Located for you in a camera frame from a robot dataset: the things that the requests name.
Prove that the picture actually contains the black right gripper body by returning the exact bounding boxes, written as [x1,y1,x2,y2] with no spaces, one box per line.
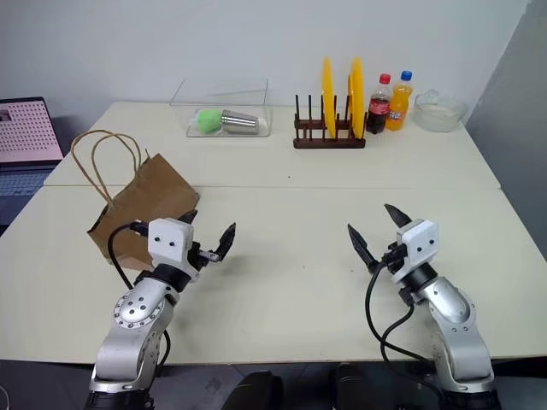
[380,241,408,272]

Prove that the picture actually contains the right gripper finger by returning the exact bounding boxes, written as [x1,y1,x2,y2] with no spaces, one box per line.
[383,202,414,230]
[347,223,380,275]

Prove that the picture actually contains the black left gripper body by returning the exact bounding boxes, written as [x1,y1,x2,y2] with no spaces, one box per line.
[186,240,221,272]

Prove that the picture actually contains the brown paper bag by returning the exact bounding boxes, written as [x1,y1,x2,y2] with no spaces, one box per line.
[70,129,202,272]

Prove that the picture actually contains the green ball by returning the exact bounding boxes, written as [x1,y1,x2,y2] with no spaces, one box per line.
[196,108,224,135]

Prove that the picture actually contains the brown wooden dish rack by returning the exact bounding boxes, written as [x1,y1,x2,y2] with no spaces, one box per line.
[292,93,368,150]

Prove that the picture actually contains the cola bottle red cap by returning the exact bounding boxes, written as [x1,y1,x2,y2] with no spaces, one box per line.
[365,73,393,136]

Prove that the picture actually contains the orange soda bottle blue cap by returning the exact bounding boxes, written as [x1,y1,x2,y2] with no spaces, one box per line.
[385,69,415,133]

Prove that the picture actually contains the stainless steel cup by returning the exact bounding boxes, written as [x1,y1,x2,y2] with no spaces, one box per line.
[220,108,262,136]

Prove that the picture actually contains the clear glass bowl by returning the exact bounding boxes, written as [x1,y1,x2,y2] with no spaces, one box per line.
[411,88,468,133]

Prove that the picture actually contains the clear plastic box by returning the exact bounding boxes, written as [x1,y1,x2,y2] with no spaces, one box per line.
[169,77,274,139]

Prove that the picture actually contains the yellow plate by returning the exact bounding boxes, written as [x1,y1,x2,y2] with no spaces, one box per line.
[321,56,337,140]
[347,56,367,140]

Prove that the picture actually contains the dark rounded shape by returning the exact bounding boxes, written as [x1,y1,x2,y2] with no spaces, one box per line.
[229,370,285,410]
[332,361,382,410]

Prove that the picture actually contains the laptop with pink screen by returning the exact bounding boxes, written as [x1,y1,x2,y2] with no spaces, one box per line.
[0,96,66,228]

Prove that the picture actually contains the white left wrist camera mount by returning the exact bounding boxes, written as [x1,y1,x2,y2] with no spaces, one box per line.
[147,217,202,284]

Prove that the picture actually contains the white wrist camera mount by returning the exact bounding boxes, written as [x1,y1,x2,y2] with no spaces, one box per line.
[390,218,441,284]
[147,217,202,284]

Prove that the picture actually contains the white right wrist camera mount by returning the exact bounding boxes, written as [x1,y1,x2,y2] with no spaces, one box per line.
[390,218,441,284]

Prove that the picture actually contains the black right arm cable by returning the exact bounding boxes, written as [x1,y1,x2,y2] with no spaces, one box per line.
[364,259,446,405]

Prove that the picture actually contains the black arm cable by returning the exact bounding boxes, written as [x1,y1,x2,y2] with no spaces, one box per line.
[107,221,172,369]
[364,259,446,405]

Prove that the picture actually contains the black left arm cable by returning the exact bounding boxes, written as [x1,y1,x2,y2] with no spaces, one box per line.
[107,221,172,369]

